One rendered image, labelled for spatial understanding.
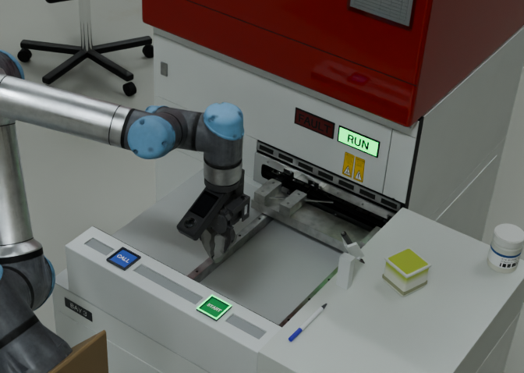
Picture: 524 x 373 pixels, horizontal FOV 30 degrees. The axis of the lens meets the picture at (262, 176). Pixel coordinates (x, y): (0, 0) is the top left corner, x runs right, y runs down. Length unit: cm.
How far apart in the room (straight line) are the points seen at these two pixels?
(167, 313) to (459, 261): 69
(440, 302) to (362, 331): 21
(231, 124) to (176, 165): 109
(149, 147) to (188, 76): 100
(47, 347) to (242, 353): 43
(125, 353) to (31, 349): 53
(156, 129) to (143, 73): 316
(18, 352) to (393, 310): 81
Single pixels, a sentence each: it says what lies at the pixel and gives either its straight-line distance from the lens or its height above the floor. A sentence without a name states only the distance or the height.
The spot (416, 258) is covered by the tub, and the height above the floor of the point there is 103.
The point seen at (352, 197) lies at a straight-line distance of 252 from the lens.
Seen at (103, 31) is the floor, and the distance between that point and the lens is 526.
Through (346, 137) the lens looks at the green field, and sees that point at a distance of 245.
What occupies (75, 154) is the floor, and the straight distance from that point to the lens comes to 430.
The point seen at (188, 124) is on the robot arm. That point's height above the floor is 143.
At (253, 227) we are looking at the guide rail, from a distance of 253.
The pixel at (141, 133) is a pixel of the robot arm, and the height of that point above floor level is 149.
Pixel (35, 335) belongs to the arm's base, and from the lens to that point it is 190.
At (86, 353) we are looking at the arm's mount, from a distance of 189.
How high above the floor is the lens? 244
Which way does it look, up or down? 36 degrees down
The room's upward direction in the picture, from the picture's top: 4 degrees clockwise
